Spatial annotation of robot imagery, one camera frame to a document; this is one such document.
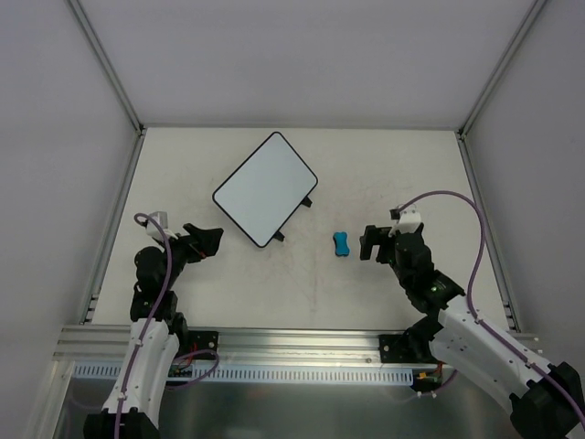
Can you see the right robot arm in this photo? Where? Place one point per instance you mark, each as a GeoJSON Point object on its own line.
{"type": "Point", "coordinates": [542, 400]}

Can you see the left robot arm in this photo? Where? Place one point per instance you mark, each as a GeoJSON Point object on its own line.
{"type": "Point", "coordinates": [159, 335]}

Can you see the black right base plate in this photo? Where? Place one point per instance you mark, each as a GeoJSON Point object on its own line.
{"type": "Point", "coordinates": [404, 349]}

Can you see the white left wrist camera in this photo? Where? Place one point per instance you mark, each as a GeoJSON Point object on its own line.
{"type": "Point", "coordinates": [156, 226]}

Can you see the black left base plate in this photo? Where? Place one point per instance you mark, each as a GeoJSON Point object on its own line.
{"type": "Point", "coordinates": [200, 343]}

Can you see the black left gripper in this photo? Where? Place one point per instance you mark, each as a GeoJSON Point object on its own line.
{"type": "Point", "coordinates": [190, 242]}

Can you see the aluminium mounting rail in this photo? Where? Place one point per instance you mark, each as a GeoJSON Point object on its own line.
{"type": "Point", "coordinates": [242, 346]}

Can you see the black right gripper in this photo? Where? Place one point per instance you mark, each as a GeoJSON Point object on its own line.
{"type": "Point", "coordinates": [381, 242]}

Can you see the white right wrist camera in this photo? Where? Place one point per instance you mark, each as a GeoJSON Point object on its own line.
{"type": "Point", "coordinates": [405, 220]}

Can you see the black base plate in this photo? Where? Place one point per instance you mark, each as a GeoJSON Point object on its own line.
{"type": "Point", "coordinates": [200, 343]}
{"type": "Point", "coordinates": [404, 349]}

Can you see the white slotted cable duct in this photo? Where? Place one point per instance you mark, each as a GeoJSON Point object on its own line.
{"type": "Point", "coordinates": [376, 375]}

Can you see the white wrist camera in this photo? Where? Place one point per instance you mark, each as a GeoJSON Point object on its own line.
{"type": "Point", "coordinates": [156, 226]}
{"type": "Point", "coordinates": [405, 220]}

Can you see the blue whiteboard eraser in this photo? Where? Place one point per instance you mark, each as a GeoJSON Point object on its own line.
{"type": "Point", "coordinates": [341, 244]}

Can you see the white whiteboard black frame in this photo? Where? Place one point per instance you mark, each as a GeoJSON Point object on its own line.
{"type": "Point", "coordinates": [263, 192]}

